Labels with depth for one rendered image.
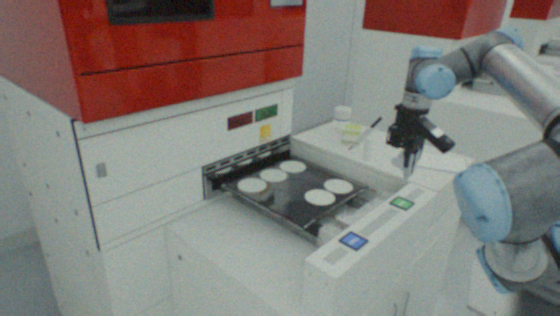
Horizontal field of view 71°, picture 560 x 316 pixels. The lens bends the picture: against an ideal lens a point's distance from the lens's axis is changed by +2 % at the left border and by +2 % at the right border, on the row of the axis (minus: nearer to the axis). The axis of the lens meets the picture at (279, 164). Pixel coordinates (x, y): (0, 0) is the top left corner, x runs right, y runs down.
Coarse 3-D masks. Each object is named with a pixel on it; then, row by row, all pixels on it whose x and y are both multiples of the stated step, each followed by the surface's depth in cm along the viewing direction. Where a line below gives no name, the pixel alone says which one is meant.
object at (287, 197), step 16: (288, 160) 154; (256, 176) 140; (288, 176) 141; (304, 176) 142; (320, 176) 142; (336, 176) 142; (256, 192) 130; (272, 192) 130; (288, 192) 131; (304, 192) 131; (352, 192) 132; (272, 208) 121; (288, 208) 122; (304, 208) 122; (320, 208) 122; (304, 224) 114
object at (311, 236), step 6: (234, 198) 141; (240, 198) 138; (246, 204) 137; (258, 210) 133; (270, 216) 129; (276, 222) 128; (282, 222) 126; (288, 228) 124; (294, 228) 122; (300, 234) 121; (306, 234) 119; (312, 234) 118; (312, 240) 118
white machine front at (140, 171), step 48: (240, 96) 132; (288, 96) 150; (96, 144) 100; (144, 144) 110; (192, 144) 123; (240, 144) 139; (96, 192) 104; (144, 192) 116; (192, 192) 130; (96, 240) 111
